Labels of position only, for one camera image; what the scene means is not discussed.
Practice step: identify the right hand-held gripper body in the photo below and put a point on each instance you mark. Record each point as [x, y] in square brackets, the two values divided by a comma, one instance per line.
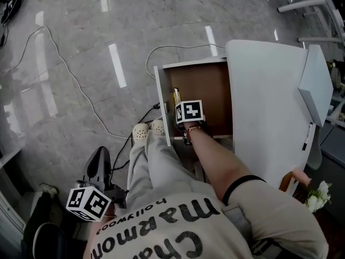
[188, 111]

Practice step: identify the person's right forearm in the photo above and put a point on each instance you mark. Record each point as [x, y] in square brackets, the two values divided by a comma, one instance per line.
[215, 160]

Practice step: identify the white flat box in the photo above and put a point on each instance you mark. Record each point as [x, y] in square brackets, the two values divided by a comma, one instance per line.
[316, 88]

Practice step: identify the black chair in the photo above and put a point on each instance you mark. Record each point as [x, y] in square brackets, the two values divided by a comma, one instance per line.
[45, 236]

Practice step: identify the white flowers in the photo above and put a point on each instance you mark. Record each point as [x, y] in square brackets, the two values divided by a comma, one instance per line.
[319, 197]

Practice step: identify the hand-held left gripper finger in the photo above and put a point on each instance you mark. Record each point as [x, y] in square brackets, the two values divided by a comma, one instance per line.
[97, 169]

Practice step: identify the yellow black item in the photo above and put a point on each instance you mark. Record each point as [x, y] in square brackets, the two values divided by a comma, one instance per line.
[177, 97]

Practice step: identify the white desk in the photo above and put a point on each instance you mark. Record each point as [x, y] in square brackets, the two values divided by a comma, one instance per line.
[264, 96]

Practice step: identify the white drawer with brown bottom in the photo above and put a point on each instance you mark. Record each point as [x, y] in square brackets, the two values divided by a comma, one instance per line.
[199, 88]

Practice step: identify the beige printed shirt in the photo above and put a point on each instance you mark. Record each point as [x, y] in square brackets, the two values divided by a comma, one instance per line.
[188, 225]

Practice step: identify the black marker pen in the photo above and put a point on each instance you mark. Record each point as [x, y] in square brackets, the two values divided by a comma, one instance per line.
[307, 136]

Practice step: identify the white metal table frame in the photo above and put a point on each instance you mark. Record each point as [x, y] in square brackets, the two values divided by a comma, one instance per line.
[320, 7]

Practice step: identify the white clog shoe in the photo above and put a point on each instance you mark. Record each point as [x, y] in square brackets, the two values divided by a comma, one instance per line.
[157, 127]
[140, 132]

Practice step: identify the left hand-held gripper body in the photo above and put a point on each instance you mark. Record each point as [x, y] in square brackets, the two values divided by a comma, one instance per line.
[89, 202]

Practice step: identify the light grey trousers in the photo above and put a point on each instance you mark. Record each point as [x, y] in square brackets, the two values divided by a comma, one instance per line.
[151, 166]

